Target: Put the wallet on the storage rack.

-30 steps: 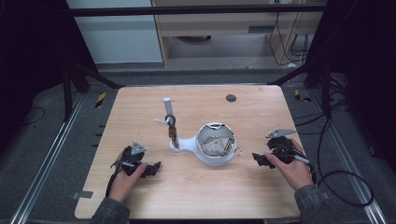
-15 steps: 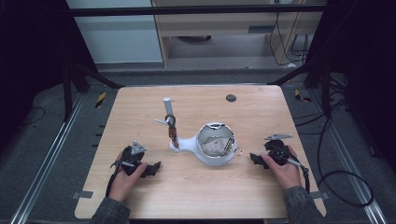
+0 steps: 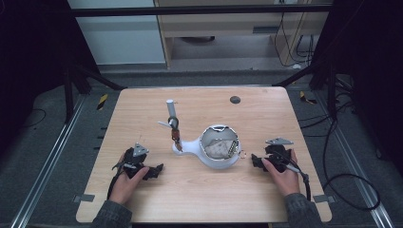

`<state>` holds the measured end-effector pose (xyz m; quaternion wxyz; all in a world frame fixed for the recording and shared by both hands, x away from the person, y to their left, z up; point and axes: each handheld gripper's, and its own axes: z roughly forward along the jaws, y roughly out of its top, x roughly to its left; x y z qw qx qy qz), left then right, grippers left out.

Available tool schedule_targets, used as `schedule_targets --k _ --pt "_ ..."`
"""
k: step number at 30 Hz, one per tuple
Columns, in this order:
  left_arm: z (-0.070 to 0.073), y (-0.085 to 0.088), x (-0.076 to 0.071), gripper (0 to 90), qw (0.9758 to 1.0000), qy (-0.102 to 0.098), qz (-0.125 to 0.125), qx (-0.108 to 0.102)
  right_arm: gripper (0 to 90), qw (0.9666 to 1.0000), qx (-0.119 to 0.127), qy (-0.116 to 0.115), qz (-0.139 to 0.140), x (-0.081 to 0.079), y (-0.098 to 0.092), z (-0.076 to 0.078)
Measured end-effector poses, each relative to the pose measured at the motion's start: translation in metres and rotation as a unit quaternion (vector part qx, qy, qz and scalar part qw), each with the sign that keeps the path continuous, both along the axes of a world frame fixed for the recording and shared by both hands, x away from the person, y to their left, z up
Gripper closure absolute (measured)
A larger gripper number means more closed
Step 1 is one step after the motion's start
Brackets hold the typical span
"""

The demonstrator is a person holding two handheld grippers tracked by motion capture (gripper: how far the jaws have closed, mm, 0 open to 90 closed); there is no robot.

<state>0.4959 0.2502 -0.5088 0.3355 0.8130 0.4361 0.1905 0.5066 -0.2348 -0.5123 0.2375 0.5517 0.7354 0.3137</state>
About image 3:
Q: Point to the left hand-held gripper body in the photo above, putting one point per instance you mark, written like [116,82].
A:
[134,158]

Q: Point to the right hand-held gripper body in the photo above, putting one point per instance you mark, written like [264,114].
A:
[278,152]

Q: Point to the white patterned cloth pouch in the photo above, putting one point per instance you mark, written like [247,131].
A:
[218,148]

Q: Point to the white jewellery stand with bowl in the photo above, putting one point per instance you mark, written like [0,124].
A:
[190,148]

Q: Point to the person's left hand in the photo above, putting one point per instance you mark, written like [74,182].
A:
[126,186]

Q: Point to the person's right hand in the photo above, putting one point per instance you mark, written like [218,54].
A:
[283,182]

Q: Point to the yellow black floor tape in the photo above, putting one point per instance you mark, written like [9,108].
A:
[102,102]
[306,98]

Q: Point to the white cabinet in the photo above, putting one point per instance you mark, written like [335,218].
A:
[120,41]

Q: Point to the wooden desk cabinet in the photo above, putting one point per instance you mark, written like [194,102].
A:
[221,28]

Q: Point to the grey metal table bracket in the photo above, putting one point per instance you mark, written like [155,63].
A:
[323,199]

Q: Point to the metal floor rail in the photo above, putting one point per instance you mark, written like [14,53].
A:
[358,164]
[47,161]

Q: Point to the black frame crossbar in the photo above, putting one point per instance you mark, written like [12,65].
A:
[196,10]

